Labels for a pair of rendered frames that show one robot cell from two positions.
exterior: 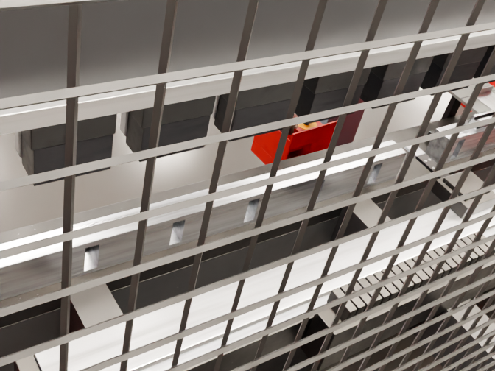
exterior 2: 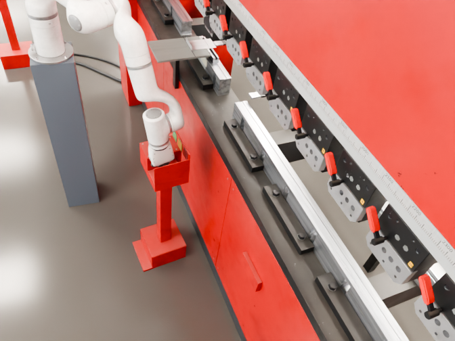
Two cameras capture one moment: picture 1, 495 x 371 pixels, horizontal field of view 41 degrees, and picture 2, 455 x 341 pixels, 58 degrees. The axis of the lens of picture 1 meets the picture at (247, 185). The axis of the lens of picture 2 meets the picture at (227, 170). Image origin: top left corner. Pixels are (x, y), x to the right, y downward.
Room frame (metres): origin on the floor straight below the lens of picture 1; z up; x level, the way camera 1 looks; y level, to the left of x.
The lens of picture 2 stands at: (1.23, 1.05, 2.07)
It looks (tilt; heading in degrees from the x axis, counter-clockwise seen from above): 47 degrees down; 282
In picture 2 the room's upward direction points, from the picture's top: 10 degrees clockwise
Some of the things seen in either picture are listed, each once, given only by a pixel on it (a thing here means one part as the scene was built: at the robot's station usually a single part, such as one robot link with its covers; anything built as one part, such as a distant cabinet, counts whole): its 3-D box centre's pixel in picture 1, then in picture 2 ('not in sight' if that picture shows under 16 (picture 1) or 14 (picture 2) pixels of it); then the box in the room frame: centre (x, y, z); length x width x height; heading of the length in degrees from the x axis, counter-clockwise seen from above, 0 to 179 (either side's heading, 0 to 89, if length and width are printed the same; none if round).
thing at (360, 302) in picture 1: (417, 273); not in sight; (1.01, -0.39, 1.02); 0.44 x 0.06 x 0.04; 132
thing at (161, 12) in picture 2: not in sight; (162, 9); (2.27, -1.10, 0.89); 0.30 x 0.05 x 0.03; 132
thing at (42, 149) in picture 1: (65, 126); (405, 241); (0.90, 0.33, 1.25); 0.15 x 0.09 x 0.17; 132
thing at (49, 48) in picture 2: not in sight; (47, 34); (2.41, -0.27, 1.09); 0.19 x 0.19 x 0.18
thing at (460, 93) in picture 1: (466, 85); (179, 49); (1.93, -0.59, 1.00); 0.26 x 0.18 x 0.01; 42
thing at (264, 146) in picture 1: (295, 135); (164, 157); (1.78, -0.11, 0.75); 0.20 x 0.16 x 0.18; 136
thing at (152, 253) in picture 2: not in sight; (158, 244); (1.80, -0.09, 0.06); 0.25 x 0.20 x 0.12; 46
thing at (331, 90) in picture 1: (329, 77); (292, 99); (1.31, -0.11, 1.25); 0.15 x 0.09 x 0.17; 132
